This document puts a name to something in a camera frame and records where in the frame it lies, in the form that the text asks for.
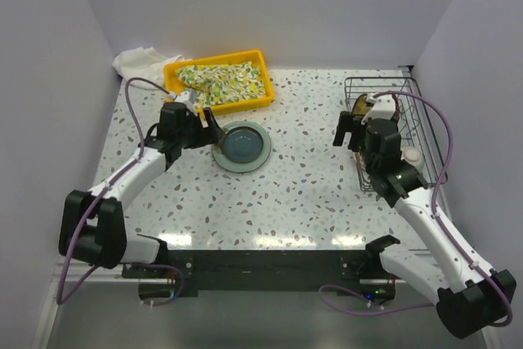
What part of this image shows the black wire dish rack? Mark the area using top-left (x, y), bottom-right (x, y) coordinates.
top-left (344, 75), bottom-right (445, 186)

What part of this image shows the dark blue small plate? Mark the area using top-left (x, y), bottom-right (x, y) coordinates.
top-left (221, 126), bottom-right (264, 163)

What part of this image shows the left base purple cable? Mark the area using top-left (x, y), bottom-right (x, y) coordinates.
top-left (141, 265), bottom-right (187, 307)

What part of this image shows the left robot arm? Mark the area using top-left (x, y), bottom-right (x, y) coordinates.
top-left (58, 102), bottom-right (225, 277)

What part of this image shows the yellow patterned plate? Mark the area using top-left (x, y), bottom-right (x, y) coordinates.
top-left (352, 93), bottom-right (373, 118)

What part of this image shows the white cloth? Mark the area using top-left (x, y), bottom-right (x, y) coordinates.
top-left (112, 47), bottom-right (187, 87)

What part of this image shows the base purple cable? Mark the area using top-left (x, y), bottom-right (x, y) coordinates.
top-left (141, 265), bottom-right (187, 307)
top-left (319, 283), bottom-right (438, 317)

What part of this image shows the pale green bowl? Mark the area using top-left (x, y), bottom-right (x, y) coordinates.
top-left (401, 145), bottom-right (425, 173)

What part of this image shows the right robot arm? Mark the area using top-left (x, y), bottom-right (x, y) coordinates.
top-left (333, 111), bottom-right (516, 339)

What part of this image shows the yellow plastic tray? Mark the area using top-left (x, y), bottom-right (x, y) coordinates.
top-left (163, 50), bottom-right (275, 114)

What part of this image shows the large celadon green plate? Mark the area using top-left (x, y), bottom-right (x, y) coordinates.
top-left (211, 121), bottom-right (271, 173)

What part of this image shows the lemon print cloth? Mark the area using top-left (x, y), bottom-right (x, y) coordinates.
top-left (176, 61), bottom-right (266, 108)

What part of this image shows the beige cup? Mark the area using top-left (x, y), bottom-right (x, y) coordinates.
top-left (401, 145), bottom-right (423, 166)

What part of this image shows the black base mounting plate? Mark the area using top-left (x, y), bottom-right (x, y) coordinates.
top-left (122, 250), bottom-right (397, 302)

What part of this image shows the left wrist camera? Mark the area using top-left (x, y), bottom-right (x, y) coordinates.
top-left (168, 88), bottom-right (198, 115)

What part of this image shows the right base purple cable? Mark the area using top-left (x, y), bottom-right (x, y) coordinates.
top-left (319, 283), bottom-right (438, 317)

